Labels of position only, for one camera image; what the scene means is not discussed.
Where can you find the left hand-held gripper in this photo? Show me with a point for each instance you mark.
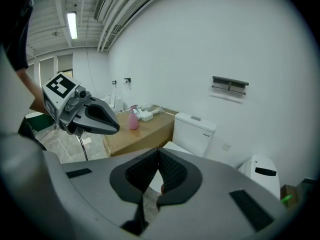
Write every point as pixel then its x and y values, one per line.
pixel 58 101

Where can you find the ceiling air vent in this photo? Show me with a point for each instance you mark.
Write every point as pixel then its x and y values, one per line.
pixel 102 1

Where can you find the white low tankless toilet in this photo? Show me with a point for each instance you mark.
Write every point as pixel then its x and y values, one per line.
pixel 106 100

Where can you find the clear bag with brush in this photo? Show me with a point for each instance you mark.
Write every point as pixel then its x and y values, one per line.
pixel 157 111

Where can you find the person's left forearm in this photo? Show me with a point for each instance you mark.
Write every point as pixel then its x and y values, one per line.
pixel 32 94

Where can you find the dark grey towel rack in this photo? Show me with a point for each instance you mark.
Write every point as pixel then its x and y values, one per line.
pixel 230 82

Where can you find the ceiling tube lamp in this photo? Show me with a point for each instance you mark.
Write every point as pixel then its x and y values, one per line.
pixel 72 25

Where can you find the white compact toilet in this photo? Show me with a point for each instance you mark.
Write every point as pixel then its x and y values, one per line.
pixel 118 104

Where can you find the white wall socket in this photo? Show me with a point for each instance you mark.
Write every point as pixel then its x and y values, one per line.
pixel 226 147

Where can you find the small black wall holder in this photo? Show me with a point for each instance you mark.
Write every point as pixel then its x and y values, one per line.
pixel 114 82

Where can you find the large cardboard box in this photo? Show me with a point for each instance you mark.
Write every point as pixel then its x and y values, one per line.
pixel 150 134

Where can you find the green bottle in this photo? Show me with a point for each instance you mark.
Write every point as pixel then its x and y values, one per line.
pixel 287 199

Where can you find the white oval smart toilet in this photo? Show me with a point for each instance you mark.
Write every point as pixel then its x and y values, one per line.
pixel 260 184

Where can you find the white toilet with tank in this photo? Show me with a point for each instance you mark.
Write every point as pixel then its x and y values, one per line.
pixel 192 131

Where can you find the wooden step platform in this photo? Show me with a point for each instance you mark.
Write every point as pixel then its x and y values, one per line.
pixel 297 189

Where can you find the pink spray bottle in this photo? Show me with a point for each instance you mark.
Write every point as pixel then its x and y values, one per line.
pixel 133 121

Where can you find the person's black shirt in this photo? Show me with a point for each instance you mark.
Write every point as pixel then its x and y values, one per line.
pixel 20 46

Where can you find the small white box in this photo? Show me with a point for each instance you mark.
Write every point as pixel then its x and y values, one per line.
pixel 146 117

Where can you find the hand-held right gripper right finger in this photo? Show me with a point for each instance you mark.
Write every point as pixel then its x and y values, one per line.
pixel 215 209

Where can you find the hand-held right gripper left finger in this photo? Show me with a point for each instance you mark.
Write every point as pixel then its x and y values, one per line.
pixel 95 184

